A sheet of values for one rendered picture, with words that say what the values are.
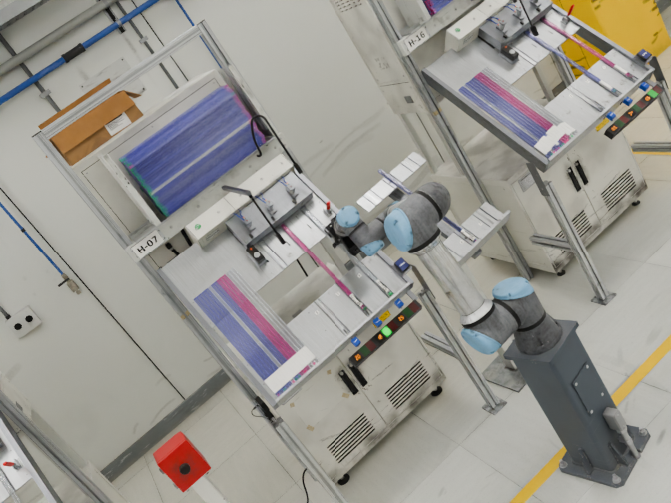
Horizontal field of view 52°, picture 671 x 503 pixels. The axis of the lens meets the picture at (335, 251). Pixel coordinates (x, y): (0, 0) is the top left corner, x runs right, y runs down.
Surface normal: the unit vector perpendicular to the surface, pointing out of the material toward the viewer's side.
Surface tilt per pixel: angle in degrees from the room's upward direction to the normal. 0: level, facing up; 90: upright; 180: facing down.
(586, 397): 90
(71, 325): 90
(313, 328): 48
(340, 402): 90
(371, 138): 90
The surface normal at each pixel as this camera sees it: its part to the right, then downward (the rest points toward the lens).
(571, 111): -0.08, -0.45
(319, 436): 0.42, 0.14
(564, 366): 0.58, -0.01
